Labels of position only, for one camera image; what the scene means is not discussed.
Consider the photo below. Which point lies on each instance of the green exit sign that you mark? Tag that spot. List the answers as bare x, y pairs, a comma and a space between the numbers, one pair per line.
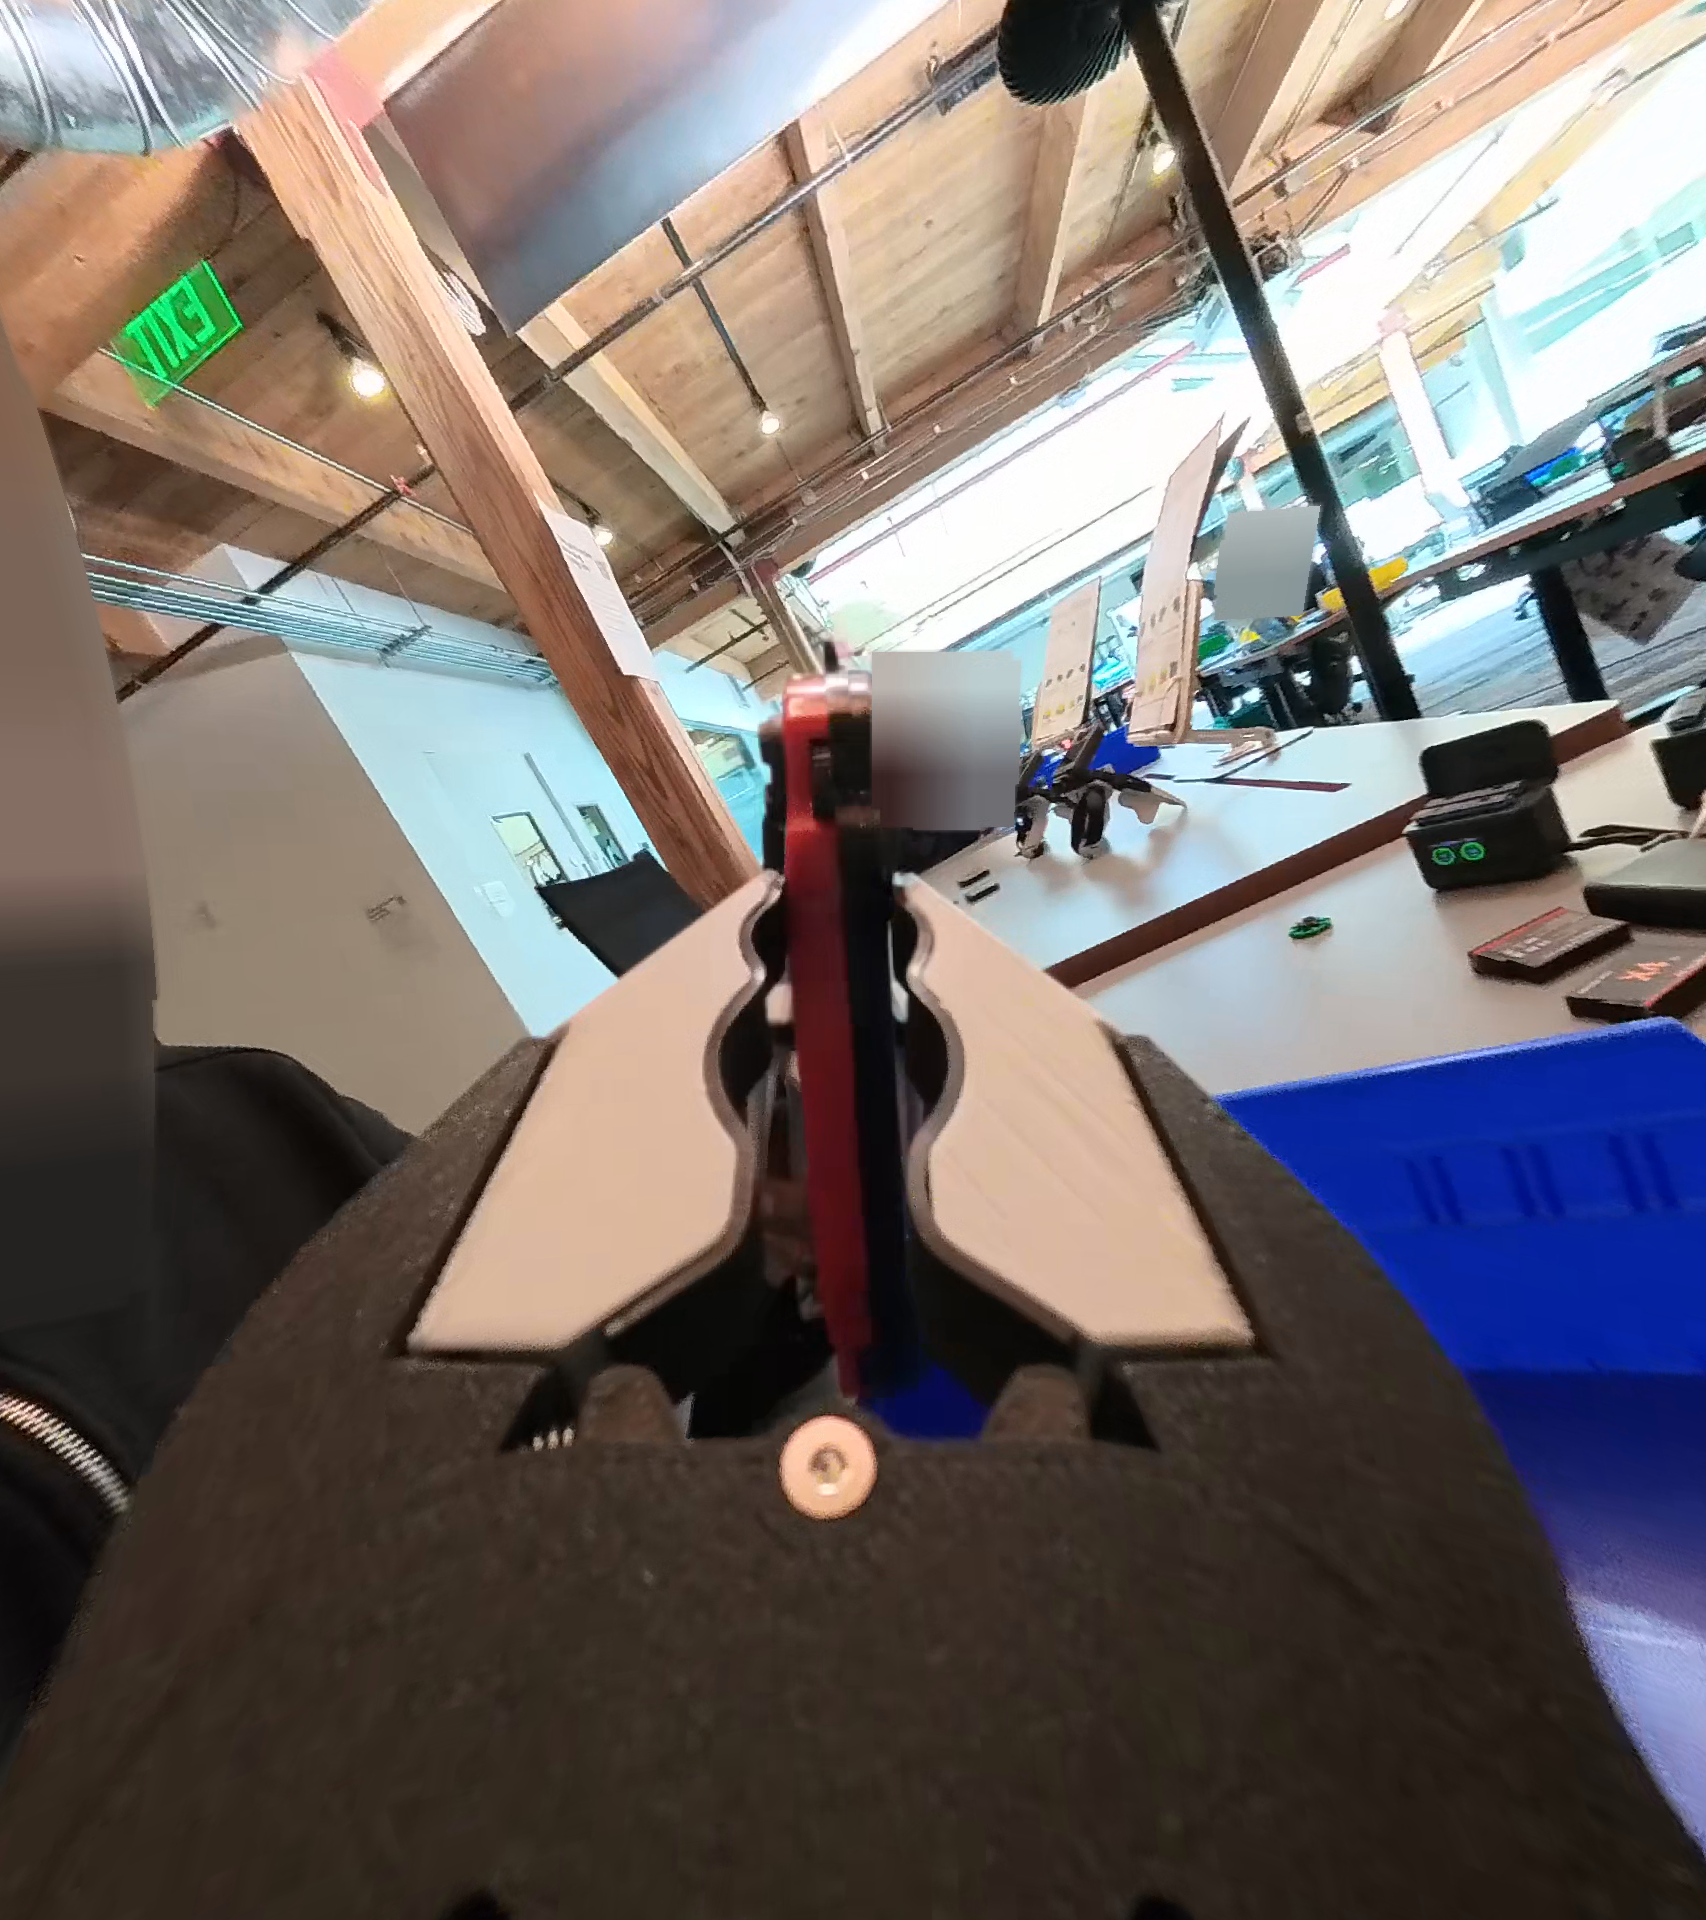
177, 334

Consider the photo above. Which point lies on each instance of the grey rectangular duct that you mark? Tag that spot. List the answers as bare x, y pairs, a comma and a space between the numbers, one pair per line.
569, 150

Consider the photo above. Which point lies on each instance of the silver ventilation duct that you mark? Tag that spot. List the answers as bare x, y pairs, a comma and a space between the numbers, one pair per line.
44, 77

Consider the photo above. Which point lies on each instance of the red handheld game toy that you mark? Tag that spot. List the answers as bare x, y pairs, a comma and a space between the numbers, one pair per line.
831, 1052

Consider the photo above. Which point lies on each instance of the blue plastic bin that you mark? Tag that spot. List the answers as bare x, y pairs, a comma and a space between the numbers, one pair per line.
1542, 1202

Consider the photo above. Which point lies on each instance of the white paper notice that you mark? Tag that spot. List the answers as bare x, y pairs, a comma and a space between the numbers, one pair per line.
597, 593

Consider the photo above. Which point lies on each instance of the black metal pole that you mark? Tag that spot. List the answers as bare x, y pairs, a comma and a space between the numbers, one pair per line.
1242, 302

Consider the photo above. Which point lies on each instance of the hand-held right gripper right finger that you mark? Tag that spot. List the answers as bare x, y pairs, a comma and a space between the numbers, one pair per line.
1078, 1186

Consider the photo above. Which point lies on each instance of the black red battery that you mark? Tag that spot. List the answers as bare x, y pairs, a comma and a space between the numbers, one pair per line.
1656, 983
1542, 947

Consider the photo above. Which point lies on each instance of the black charging case green lights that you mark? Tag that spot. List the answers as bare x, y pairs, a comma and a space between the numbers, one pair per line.
1482, 818

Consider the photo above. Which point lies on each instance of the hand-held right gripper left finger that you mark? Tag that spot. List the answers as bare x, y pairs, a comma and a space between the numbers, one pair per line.
597, 1186

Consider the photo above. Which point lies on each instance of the yellow plastic bin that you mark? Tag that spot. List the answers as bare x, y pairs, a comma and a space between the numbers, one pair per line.
1380, 578

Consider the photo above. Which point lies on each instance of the printed cardboard sheet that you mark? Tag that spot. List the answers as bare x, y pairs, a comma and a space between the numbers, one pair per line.
1642, 593

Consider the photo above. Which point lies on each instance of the white laptop stand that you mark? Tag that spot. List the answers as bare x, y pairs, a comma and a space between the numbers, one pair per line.
1237, 738

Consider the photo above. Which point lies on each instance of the cardboard instruction board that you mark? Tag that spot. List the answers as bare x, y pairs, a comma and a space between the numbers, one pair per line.
1176, 602
1069, 662

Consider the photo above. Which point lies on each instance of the idle hand-held gripper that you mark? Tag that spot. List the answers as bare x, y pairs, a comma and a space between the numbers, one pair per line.
1089, 818
1032, 825

